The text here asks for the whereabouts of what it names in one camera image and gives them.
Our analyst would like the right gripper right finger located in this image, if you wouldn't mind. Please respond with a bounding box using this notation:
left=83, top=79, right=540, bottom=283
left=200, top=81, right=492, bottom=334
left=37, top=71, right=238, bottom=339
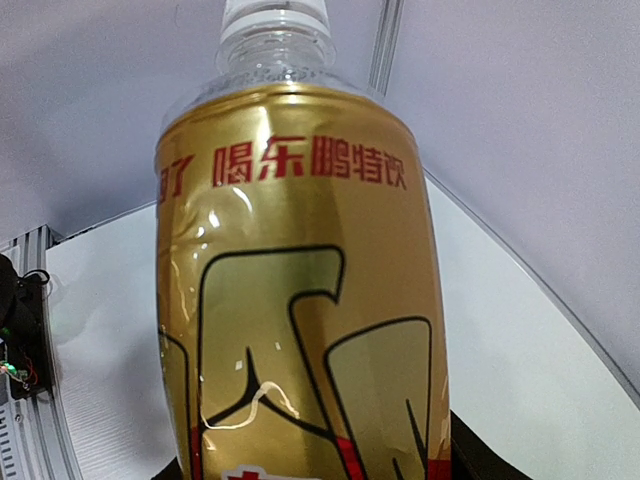
left=451, top=412, right=515, bottom=480

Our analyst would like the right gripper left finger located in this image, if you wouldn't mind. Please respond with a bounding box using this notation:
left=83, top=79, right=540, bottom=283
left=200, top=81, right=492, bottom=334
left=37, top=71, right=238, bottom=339
left=157, top=458, right=183, bottom=480

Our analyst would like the gold label drink bottle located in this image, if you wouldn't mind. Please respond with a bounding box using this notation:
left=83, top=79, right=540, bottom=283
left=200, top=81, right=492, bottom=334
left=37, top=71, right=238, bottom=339
left=155, top=1, right=452, bottom=479

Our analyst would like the aluminium front rail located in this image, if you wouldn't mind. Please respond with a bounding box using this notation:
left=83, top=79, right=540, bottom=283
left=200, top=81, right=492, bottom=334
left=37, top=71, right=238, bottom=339
left=1, top=225, right=82, bottom=479

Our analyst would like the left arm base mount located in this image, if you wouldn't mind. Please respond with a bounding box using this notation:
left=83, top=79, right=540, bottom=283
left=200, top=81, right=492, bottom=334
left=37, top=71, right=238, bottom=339
left=1, top=255, right=52, bottom=400

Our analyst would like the left aluminium wall post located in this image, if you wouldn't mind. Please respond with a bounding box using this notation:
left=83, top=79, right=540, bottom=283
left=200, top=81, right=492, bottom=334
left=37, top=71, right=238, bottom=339
left=368, top=0, right=405, bottom=99

